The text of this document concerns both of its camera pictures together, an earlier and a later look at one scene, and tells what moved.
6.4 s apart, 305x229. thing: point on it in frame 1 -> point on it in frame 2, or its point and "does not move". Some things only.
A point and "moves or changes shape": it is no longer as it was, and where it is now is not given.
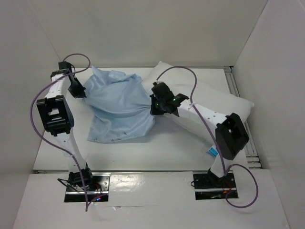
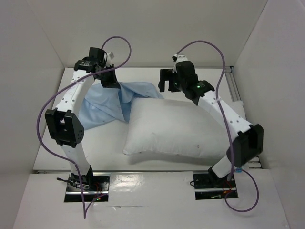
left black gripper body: [76, 88] -> [107, 79]
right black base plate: [205, 189] does not move
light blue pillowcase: [119, 106] moves or changes shape
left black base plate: [100, 184] does not move
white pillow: [201, 92] moves or changes shape
